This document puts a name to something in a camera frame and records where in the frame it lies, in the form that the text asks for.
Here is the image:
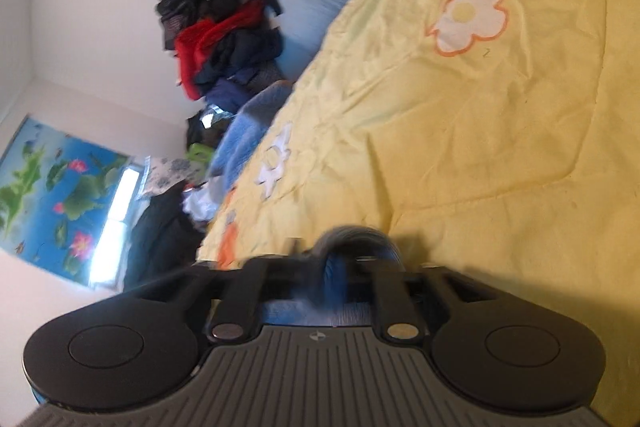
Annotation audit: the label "light blue knit sweater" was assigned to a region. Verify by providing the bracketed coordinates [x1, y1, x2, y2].
[207, 82, 296, 192]

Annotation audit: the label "black jacket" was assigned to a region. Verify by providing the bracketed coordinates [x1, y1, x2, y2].
[122, 182, 206, 293]

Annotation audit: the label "yellow printed bedspread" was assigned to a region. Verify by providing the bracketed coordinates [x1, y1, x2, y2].
[197, 0, 640, 418]

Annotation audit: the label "white cloth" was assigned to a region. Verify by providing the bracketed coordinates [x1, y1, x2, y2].
[182, 177, 226, 233]

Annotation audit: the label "red garment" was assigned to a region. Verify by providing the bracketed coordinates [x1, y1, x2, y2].
[175, 0, 266, 102]

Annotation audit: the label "lotus wall poster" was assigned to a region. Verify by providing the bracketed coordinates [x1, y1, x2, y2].
[0, 116, 132, 285]

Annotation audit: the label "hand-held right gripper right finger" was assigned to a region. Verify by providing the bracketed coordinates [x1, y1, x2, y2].
[345, 259, 506, 342]

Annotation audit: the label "clear plastic bag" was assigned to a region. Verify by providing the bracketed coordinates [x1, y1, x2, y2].
[270, 0, 356, 82]

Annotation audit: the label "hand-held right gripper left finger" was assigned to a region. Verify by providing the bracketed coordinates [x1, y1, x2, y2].
[122, 256, 328, 344]

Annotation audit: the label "green cloth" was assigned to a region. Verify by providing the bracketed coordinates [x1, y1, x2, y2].
[187, 143, 216, 168]

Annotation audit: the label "grey sweater with navy sleeves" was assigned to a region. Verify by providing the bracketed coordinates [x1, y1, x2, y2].
[260, 224, 401, 328]

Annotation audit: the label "window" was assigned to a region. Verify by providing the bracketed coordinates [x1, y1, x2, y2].
[87, 164, 143, 288]

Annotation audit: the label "floral cloth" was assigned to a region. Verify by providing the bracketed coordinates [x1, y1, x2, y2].
[142, 157, 193, 198]

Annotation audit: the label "silver foil packet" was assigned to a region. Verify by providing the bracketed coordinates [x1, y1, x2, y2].
[200, 104, 226, 128]

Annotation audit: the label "dark navy garments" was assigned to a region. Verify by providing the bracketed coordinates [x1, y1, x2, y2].
[195, 29, 286, 112]

